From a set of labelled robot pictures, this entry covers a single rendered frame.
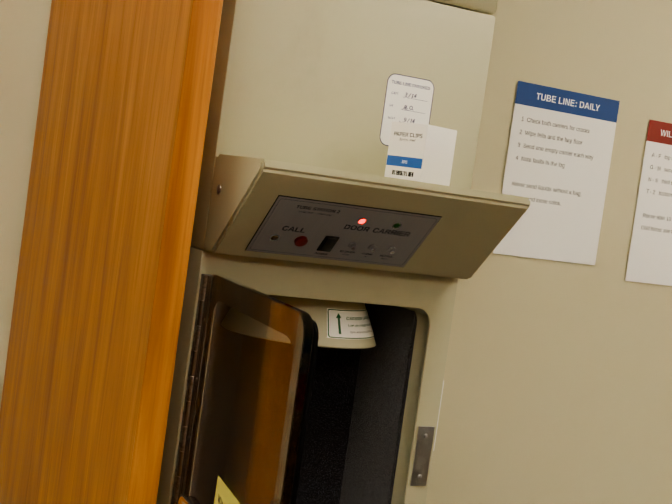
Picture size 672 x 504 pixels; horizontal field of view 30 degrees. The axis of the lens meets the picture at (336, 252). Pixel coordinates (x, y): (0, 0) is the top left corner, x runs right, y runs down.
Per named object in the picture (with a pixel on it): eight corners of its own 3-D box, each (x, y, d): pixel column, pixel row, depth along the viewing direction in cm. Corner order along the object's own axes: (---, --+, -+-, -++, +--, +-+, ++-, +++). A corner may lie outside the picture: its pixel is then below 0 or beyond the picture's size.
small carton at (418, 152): (383, 177, 133) (391, 121, 133) (413, 182, 137) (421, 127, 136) (420, 182, 130) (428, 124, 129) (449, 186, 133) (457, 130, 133)
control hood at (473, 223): (200, 250, 129) (213, 153, 128) (460, 277, 144) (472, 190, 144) (246, 263, 118) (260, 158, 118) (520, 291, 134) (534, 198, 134)
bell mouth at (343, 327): (202, 317, 150) (208, 272, 150) (331, 327, 159) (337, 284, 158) (265, 343, 135) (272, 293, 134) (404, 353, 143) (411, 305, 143)
